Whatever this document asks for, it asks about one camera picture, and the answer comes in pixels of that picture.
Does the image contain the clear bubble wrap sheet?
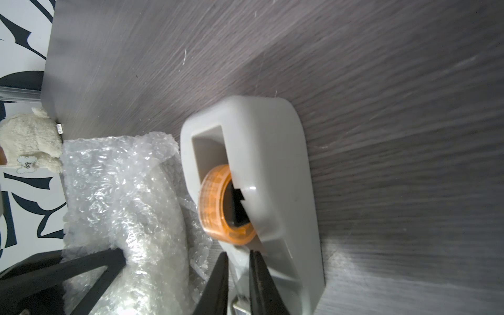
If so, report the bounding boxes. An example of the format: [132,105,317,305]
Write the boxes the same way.
[61,132,211,314]

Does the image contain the grey tape dispenser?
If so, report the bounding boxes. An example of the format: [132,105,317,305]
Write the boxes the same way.
[181,96,325,314]

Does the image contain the white plush dog toy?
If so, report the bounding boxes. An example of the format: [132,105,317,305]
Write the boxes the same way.
[1,107,62,173]

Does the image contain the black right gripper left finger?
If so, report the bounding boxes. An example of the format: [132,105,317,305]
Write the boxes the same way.
[192,251,229,315]

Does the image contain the orange tape roll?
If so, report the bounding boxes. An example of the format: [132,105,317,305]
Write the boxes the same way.
[198,164,256,245]

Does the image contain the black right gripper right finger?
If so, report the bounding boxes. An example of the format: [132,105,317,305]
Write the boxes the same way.
[249,251,290,315]

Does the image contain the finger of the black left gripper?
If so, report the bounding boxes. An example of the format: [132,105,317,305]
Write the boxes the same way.
[1,248,126,314]

